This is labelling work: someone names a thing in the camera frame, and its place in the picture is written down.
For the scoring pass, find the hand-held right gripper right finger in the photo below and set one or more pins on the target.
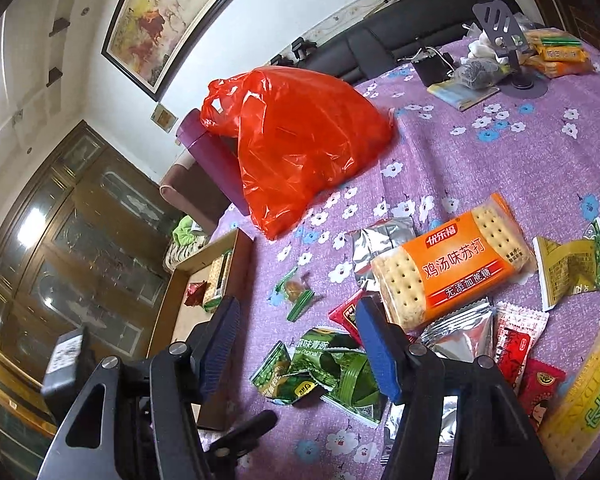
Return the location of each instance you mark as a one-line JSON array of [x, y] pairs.
[[377, 355]]

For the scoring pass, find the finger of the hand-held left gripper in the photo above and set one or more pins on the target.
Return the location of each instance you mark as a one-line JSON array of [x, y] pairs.
[[245, 432]]

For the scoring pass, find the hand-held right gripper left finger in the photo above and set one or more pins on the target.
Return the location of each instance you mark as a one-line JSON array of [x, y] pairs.
[[219, 350]]

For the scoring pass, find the cardboard box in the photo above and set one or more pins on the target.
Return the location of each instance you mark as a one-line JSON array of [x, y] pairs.
[[185, 355]]

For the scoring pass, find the dark green pea packet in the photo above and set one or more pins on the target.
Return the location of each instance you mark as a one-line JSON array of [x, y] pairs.
[[290, 370], [355, 390]]

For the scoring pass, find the silver foil snack packet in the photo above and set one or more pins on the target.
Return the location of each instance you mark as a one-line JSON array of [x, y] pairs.
[[457, 335], [430, 425], [380, 247]]

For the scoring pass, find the orange label cracker packet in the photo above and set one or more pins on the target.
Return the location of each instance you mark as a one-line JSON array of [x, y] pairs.
[[455, 265]]

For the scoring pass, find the red white sachet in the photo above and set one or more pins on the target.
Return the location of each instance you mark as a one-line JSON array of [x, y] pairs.
[[517, 345]]

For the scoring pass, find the yellow green pea packet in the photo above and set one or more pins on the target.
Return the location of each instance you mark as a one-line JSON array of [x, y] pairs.
[[575, 265]]

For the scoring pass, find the yellow label cracker packet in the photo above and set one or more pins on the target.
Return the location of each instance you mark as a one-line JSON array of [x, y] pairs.
[[590, 410]]

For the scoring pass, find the red wrapped candy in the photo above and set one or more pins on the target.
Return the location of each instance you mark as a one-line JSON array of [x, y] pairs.
[[195, 294]]

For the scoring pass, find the green edged cracker packet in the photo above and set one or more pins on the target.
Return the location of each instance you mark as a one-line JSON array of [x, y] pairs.
[[219, 280]]

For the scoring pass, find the small green candy packet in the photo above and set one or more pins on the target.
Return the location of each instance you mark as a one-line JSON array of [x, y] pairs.
[[292, 292]]

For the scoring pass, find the striped patterned cloth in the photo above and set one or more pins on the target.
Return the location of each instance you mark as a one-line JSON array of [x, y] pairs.
[[180, 255]]

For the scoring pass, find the green cloth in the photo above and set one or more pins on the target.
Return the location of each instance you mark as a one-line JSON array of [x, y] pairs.
[[184, 230]]

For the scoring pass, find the wooden glass door cabinet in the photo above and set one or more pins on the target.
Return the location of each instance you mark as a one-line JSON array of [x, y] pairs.
[[65, 240]]

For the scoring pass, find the red cartoon snack packet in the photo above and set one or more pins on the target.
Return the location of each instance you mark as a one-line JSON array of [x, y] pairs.
[[540, 395]]

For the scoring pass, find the brown armchair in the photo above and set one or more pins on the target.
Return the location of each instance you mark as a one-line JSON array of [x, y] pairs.
[[185, 185]]

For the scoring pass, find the purple thermos bottle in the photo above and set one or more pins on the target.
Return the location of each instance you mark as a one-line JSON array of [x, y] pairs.
[[210, 155]]

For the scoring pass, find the purple floral tablecloth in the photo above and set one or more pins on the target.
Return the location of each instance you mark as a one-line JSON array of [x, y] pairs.
[[455, 160]]

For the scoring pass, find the red plastic bag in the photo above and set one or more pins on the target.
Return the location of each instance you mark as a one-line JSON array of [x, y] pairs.
[[300, 150]]

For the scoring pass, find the yellow blue booklet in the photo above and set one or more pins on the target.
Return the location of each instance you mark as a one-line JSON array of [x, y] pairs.
[[462, 95]]

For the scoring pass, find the black charger box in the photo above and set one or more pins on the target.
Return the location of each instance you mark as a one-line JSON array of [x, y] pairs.
[[430, 70]]

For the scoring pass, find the clear bag dark contents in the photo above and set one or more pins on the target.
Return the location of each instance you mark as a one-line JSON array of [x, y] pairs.
[[477, 72]]

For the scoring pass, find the black sofa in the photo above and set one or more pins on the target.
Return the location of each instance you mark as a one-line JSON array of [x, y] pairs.
[[380, 45]]

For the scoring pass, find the white gloves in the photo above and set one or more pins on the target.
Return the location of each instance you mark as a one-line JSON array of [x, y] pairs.
[[482, 45]]

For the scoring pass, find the framed painting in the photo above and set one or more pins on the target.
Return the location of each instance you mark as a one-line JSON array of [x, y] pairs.
[[180, 15]]

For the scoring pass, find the orange biscuit packet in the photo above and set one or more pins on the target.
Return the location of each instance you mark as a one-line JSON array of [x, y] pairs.
[[562, 54], [560, 69]]

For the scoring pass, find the black phone stand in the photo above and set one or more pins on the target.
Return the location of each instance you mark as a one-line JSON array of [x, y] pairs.
[[500, 25]]

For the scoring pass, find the green striped biscuit packet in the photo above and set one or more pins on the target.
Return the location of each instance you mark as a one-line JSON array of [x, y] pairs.
[[552, 36]]

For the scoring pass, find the small wall certificate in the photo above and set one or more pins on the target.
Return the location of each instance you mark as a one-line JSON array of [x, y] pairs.
[[161, 117]]

